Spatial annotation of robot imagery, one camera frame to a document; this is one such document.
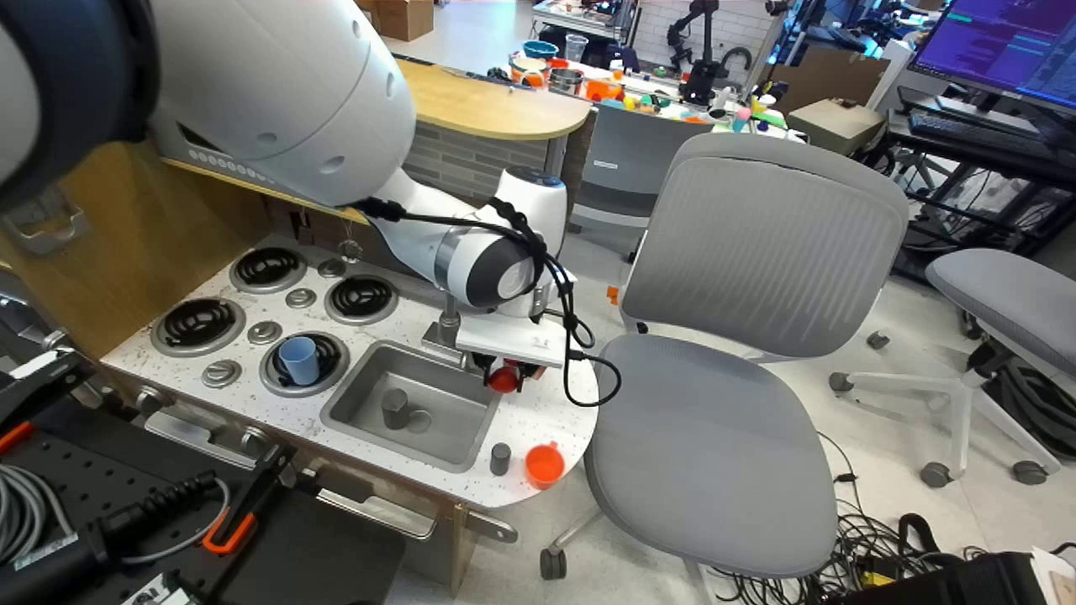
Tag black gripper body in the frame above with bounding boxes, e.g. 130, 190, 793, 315
468, 349, 537, 379

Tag small red round object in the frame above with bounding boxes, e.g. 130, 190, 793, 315
488, 362, 527, 397

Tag gray toy sink basin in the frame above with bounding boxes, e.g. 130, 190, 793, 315
320, 336, 505, 473

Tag gray toy faucet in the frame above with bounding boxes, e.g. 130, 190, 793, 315
420, 300, 468, 353

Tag black coil stove burner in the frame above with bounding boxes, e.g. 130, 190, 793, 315
149, 295, 250, 359
229, 246, 314, 295
258, 330, 353, 398
323, 272, 404, 330

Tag blue plastic cup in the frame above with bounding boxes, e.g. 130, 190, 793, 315
274, 333, 323, 385

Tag gray plastic chair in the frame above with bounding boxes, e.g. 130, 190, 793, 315
567, 101, 700, 265

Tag black pegboard table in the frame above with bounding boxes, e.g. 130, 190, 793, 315
0, 384, 414, 605

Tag gray mesh office chair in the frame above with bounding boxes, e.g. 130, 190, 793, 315
535, 129, 913, 585

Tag cluttered workbench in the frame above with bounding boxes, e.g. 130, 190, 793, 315
490, 0, 811, 138

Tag cardboard box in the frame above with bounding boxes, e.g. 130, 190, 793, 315
364, 0, 438, 44
785, 97, 887, 159

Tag wooden toy kitchen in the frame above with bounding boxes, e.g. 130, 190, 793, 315
0, 53, 603, 597

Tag gray office chair white base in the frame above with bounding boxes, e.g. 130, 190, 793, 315
828, 246, 1076, 489

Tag black equipment case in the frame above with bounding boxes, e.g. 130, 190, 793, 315
828, 546, 1057, 605

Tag black monitor desk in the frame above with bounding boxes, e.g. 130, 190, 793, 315
871, 92, 1076, 272

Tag computer monitor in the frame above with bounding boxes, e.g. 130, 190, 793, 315
912, 0, 1076, 115

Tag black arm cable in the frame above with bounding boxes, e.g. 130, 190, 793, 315
357, 193, 624, 412

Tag black clamp with orange handle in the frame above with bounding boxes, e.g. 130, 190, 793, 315
197, 441, 296, 565
0, 412, 42, 462

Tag black handheld tool with cord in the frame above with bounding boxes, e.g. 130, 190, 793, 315
0, 468, 231, 605

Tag small black white tag bracket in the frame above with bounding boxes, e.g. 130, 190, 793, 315
115, 569, 197, 605

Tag tangled floor cables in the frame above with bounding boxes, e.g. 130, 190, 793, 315
716, 433, 977, 605

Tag gray coiled cable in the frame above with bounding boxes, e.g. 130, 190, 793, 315
0, 460, 83, 570

